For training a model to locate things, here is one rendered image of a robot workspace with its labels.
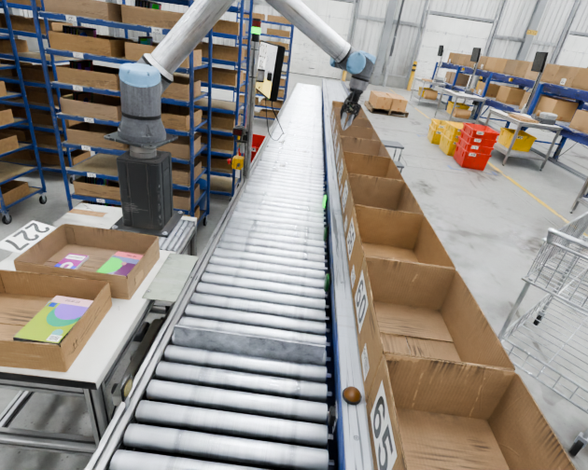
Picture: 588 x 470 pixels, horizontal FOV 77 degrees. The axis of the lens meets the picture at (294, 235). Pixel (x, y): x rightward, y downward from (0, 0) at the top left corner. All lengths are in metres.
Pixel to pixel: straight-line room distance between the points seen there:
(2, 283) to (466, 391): 1.39
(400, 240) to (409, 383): 0.80
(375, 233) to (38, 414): 1.68
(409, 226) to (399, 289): 0.41
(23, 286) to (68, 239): 0.33
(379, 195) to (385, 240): 0.40
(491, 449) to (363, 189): 1.27
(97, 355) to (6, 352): 0.21
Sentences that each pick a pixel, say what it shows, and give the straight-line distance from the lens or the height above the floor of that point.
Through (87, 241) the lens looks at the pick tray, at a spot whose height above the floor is 0.78.
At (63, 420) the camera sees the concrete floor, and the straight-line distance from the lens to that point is 2.09.
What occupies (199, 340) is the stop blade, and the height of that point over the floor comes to 0.76.
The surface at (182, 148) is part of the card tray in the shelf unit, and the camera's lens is 2.78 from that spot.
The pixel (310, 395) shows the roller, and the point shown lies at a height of 0.73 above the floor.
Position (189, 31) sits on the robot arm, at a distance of 1.78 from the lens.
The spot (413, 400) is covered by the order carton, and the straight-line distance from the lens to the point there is 0.96.
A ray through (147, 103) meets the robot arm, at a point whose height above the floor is 1.30.
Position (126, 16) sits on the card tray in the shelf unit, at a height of 1.58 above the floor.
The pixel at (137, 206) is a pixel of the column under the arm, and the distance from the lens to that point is 1.76.
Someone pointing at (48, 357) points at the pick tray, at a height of 0.80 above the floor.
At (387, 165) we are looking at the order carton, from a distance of 2.29.
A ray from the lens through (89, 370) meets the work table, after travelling 1.20.
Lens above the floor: 1.62
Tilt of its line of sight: 29 degrees down
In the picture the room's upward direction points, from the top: 8 degrees clockwise
